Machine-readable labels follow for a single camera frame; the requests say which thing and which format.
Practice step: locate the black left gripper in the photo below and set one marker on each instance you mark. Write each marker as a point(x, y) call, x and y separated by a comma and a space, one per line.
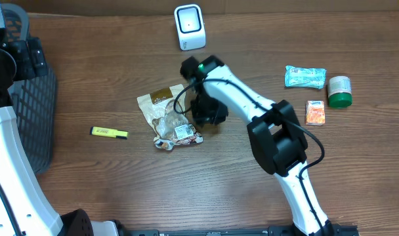
point(33, 58)

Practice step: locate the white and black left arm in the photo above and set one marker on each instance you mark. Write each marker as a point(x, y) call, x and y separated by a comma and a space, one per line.
point(24, 209)

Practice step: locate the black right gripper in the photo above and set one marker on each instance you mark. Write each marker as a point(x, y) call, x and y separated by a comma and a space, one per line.
point(205, 118)

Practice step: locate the green lid white jar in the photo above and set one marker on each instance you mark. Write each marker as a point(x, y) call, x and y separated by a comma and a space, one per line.
point(339, 92)

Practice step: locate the teal snack packet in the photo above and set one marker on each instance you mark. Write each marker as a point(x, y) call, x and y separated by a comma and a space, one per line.
point(313, 78)

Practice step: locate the yellow and blue bar packet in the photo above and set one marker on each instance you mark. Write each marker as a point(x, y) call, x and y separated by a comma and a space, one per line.
point(109, 132)

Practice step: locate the white barcode scanner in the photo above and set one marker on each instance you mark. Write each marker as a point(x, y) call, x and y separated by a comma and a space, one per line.
point(190, 27)

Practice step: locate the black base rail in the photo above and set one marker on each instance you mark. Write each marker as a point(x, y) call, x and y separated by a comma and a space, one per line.
point(337, 230)

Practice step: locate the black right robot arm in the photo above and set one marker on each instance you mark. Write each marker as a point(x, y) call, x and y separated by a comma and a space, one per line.
point(278, 141)

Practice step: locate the dark grey plastic basket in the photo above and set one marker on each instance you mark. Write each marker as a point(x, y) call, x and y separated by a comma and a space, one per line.
point(34, 100)

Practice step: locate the orange snack packet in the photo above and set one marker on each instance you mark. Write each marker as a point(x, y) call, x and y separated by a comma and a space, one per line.
point(315, 113)

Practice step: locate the beige Pantree snack bag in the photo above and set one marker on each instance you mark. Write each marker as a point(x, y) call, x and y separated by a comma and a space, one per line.
point(163, 112)

